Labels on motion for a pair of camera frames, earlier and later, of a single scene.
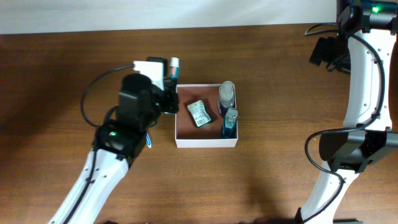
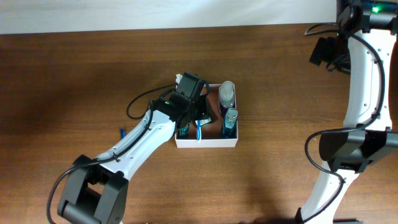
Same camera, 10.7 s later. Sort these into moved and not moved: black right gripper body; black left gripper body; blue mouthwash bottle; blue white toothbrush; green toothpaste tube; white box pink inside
Moved: green toothpaste tube; black left gripper body; blue white toothbrush
Not moved: white box pink inside; black right gripper body; blue mouthwash bottle
